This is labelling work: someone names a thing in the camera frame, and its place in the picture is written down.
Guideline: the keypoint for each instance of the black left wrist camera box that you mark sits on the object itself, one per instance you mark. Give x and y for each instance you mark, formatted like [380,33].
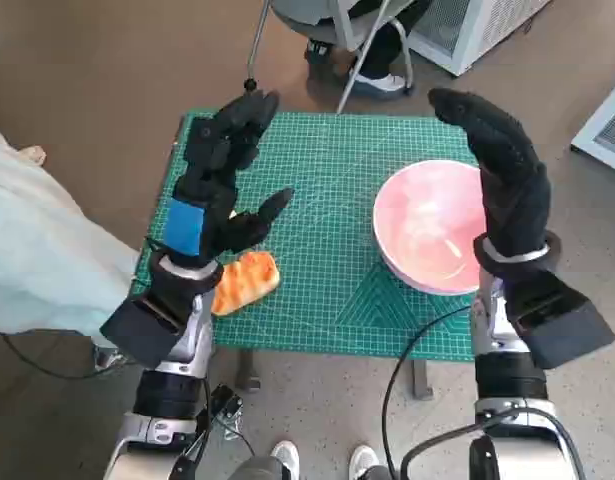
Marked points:
[137,332]

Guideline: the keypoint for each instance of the seated person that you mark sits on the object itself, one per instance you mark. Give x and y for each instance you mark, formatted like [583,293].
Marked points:
[382,45]

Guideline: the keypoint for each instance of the green cutting mat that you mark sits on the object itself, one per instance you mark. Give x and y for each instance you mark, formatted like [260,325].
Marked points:
[327,200]

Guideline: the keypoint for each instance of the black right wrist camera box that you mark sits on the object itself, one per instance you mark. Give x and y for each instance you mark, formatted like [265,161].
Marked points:
[562,320]

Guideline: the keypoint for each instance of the grey office chair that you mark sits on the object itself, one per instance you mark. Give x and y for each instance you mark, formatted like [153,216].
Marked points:
[347,25]

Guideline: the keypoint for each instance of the grey metal table leg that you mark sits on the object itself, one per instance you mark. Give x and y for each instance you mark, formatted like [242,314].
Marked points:
[247,372]
[421,380]

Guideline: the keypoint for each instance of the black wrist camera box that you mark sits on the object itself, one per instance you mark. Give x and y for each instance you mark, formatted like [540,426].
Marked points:
[562,320]
[137,332]

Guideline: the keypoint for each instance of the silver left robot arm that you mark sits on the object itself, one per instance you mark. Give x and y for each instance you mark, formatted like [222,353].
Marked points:
[162,395]

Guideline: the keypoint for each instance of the black metal rail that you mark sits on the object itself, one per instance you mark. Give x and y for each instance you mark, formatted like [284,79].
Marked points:
[227,400]

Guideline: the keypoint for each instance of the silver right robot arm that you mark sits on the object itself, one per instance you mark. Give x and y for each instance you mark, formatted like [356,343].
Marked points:
[507,380]

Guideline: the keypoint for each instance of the pink bowl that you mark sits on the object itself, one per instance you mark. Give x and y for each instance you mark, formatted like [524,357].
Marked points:
[417,225]

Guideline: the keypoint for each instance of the person in light clothing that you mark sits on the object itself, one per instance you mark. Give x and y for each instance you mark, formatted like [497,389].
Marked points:
[37,240]

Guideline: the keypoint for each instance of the white cabinet with mesh grille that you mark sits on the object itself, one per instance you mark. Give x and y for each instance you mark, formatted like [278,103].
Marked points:
[467,40]

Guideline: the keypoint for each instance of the person with white shoes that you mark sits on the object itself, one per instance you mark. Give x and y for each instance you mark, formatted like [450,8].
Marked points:
[286,455]

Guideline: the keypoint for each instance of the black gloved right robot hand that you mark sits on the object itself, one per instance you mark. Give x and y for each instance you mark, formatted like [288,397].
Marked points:
[512,200]

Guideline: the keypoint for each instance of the long orange toy bread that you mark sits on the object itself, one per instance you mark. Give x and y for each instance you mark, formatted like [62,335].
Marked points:
[242,282]

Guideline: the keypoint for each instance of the white slatted appliance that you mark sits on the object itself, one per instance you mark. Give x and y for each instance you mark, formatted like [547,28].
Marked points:
[604,135]

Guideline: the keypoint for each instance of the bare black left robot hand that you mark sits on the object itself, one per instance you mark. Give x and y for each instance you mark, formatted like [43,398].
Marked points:
[187,227]

